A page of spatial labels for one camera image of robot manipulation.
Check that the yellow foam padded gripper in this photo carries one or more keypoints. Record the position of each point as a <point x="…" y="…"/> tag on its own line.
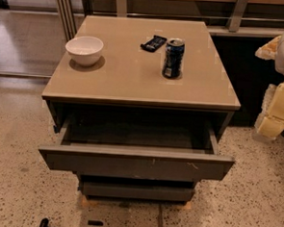
<point x="270" y="122"/>

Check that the grey top drawer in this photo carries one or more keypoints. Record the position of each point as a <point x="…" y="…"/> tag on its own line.
<point x="137" y="151"/>

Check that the grey drawer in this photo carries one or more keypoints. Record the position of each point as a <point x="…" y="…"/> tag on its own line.
<point x="137" y="192"/>
<point x="137" y="151"/>

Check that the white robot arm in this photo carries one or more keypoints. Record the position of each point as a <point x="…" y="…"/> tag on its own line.
<point x="270" y="121"/>

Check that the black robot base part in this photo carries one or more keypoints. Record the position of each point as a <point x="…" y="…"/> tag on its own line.
<point x="44" y="223"/>

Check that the grey drawer cabinet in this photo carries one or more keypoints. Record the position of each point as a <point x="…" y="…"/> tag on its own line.
<point x="127" y="85"/>

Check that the grey bottom drawer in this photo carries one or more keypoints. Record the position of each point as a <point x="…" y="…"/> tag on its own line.
<point x="137" y="192"/>

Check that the blue soda can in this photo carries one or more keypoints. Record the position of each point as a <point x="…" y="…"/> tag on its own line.
<point x="173" y="58"/>

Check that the white ceramic bowl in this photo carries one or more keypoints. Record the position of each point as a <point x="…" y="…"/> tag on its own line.
<point x="85" y="50"/>

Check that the black object on floor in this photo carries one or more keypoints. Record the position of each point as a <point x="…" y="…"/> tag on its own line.
<point x="95" y="223"/>

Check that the metal railing frame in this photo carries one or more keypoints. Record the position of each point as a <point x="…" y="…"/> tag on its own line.
<point x="235" y="18"/>

